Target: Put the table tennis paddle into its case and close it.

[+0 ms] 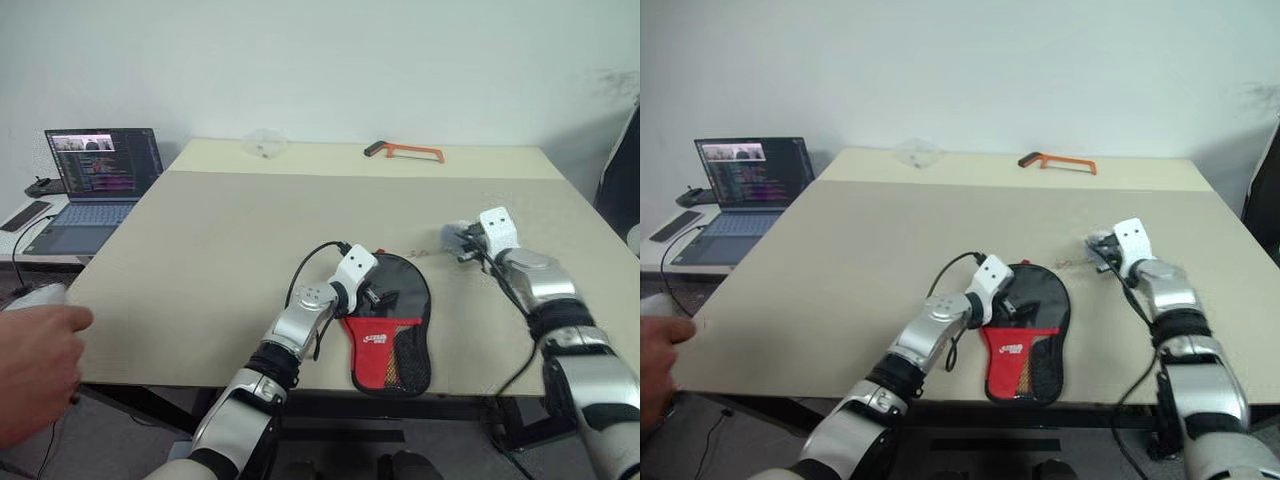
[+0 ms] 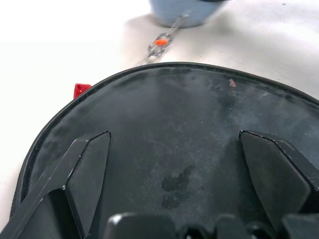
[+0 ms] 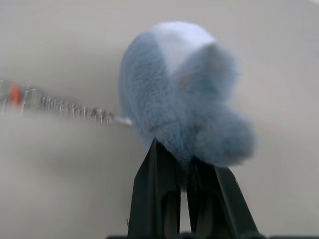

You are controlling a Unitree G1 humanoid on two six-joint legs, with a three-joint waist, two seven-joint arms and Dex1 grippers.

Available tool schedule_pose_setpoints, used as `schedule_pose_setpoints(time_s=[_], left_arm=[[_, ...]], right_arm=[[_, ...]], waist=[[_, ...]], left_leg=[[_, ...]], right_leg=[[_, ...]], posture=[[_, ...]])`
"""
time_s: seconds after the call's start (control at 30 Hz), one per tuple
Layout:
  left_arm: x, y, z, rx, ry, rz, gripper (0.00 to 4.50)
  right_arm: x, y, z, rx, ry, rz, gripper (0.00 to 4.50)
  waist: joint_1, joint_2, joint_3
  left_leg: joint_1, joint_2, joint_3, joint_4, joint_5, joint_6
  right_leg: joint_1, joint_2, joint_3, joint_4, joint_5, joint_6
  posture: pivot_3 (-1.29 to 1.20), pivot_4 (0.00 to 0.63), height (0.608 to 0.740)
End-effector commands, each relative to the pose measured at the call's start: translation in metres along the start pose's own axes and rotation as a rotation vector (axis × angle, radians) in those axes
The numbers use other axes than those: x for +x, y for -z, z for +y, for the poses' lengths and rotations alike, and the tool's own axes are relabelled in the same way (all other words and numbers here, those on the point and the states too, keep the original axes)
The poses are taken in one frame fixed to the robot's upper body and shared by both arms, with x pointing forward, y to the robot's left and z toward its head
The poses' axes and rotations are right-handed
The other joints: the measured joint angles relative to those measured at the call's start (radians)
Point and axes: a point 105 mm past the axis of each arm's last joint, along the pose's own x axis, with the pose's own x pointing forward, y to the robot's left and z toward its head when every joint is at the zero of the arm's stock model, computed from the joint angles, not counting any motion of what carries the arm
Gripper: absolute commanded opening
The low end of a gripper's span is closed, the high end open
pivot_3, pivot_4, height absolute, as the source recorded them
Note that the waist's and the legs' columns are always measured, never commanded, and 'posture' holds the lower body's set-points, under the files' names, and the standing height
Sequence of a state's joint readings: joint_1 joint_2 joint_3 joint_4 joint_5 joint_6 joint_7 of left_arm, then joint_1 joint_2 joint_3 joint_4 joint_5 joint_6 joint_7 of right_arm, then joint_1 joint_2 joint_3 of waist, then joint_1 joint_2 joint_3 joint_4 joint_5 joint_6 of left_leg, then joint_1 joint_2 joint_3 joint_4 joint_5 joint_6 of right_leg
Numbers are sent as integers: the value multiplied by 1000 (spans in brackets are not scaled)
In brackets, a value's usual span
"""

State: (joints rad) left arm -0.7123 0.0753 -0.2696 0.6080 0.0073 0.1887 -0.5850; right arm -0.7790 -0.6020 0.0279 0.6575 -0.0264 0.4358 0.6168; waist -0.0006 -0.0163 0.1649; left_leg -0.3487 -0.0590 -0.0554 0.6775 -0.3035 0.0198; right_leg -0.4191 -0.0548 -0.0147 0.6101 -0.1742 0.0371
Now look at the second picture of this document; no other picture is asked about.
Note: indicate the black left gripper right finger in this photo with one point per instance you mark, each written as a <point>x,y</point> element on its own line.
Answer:
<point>276,174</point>

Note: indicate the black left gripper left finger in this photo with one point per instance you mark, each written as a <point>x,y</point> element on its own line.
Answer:
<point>82,179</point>

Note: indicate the black paddle case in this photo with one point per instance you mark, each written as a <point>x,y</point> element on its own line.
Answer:
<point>174,65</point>

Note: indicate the white and blue plush toy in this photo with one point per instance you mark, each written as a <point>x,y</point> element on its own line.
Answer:
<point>169,10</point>

